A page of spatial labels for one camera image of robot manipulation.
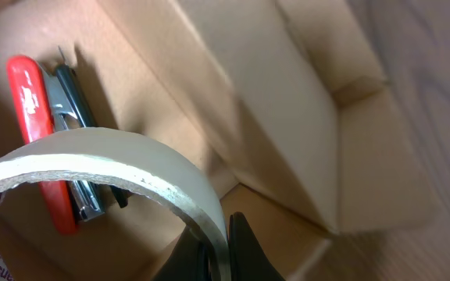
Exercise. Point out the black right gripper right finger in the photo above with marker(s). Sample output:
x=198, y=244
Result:
x=248, y=261

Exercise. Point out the open cardboard box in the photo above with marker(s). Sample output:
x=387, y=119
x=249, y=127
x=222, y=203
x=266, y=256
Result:
x=282, y=105

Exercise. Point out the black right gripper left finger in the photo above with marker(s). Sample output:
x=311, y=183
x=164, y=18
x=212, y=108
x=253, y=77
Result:
x=188, y=261

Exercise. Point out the white tape roll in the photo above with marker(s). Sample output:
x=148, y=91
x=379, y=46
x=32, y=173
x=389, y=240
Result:
x=132, y=162

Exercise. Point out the red black stapler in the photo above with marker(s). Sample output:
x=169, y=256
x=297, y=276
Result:
x=47, y=103

